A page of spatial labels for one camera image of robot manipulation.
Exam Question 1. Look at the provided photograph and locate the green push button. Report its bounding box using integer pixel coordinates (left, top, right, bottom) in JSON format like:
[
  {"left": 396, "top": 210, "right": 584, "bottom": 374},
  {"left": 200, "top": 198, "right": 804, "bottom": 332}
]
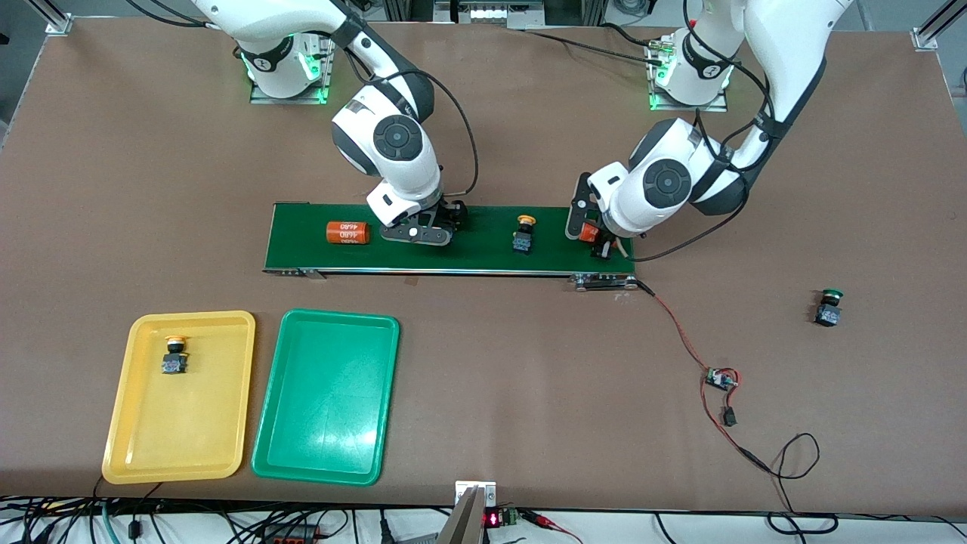
[{"left": 814, "top": 288, "right": 845, "bottom": 328}]

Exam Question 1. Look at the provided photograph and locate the green conveyor belt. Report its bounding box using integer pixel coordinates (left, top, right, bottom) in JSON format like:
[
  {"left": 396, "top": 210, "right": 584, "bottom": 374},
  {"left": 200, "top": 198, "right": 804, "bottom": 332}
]
[{"left": 262, "top": 202, "right": 640, "bottom": 292}]

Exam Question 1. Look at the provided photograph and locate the green plastic tray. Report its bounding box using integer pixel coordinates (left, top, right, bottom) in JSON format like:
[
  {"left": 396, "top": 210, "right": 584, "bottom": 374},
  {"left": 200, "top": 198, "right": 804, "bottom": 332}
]
[{"left": 250, "top": 308, "right": 401, "bottom": 487}]

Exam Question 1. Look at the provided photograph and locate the red alligator clip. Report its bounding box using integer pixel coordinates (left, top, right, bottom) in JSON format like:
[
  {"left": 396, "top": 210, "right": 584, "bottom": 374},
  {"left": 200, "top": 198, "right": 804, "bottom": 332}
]
[{"left": 527, "top": 512, "right": 584, "bottom": 544}]

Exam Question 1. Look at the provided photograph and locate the yellow plastic tray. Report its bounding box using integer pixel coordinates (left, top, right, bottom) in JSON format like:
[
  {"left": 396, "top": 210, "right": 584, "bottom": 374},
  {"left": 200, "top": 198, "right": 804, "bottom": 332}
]
[{"left": 100, "top": 310, "right": 257, "bottom": 485}]

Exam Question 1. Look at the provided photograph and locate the orange power strip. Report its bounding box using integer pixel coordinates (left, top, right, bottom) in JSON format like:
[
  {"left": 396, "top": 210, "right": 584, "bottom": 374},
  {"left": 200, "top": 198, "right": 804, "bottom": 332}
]
[{"left": 259, "top": 523, "right": 324, "bottom": 544}]

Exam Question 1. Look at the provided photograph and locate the aluminium corner profile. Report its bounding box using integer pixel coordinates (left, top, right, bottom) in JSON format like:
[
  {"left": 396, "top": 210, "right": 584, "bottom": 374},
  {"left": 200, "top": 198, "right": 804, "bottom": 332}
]
[
  {"left": 911, "top": 0, "right": 967, "bottom": 53},
  {"left": 25, "top": 0, "right": 74, "bottom": 36}
]

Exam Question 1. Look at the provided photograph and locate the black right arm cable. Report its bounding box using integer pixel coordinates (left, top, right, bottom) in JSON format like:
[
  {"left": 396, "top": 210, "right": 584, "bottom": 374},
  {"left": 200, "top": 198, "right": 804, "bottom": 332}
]
[{"left": 342, "top": 21, "right": 480, "bottom": 199}]

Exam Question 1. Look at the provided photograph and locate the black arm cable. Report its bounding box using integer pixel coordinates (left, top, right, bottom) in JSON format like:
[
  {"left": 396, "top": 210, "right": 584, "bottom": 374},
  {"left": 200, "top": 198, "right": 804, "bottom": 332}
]
[
  {"left": 626, "top": 0, "right": 773, "bottom": 262},
  {"left": 342, "top": 21, "right": 480, "bottom": 199}
]

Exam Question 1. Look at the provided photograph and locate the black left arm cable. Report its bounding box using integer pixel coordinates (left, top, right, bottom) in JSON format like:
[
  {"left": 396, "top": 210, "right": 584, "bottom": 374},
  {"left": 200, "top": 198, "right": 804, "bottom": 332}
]
[{"left": 626, "top": 0, "right": 773, "bottom": 262}]

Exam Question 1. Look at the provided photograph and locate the red black motor wire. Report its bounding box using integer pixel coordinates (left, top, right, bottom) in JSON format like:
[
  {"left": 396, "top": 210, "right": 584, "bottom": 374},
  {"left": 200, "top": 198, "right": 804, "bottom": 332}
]
[{"left": 637, "top": 280, "right": 715, "bottom": 374}]

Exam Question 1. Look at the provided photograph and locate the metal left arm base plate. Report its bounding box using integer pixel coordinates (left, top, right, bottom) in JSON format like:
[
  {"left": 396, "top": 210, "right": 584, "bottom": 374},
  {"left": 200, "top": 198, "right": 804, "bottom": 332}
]
[{"left": 647, "top": 36, "right": 731, "bottom": 113}]

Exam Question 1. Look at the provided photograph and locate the black cable on table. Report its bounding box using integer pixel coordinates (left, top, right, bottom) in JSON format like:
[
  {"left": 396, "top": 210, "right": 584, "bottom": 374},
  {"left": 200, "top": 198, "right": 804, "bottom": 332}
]
[{"left": 520, "top": 29, "right": 667, "bottom": 64}]

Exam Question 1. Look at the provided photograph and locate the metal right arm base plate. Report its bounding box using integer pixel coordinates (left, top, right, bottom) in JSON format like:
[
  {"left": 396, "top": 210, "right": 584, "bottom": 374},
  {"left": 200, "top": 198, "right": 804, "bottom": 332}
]
[{"left": 249, "top": 21, "right": 338, "bottom": 106}]

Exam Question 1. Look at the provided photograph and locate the aluminium frame with light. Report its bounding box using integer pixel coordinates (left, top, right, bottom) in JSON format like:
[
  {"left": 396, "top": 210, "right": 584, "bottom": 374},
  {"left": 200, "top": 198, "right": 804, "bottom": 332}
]
[{"left": 380, "top": 0, "right": 607, "bottom": 32}]

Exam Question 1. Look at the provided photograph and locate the red black power wire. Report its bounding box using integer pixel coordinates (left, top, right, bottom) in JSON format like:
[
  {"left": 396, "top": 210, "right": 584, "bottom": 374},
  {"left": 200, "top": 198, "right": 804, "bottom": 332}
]
[{"left": 700, "top": 374, "right": 822, "bottom": 516}]

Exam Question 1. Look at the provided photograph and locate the grey metal camera mount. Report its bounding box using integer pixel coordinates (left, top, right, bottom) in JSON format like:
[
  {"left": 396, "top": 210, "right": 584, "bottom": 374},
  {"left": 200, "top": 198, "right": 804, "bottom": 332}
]
[{"left": 435, "top": 480, "right": 498, "bottom": 544}]

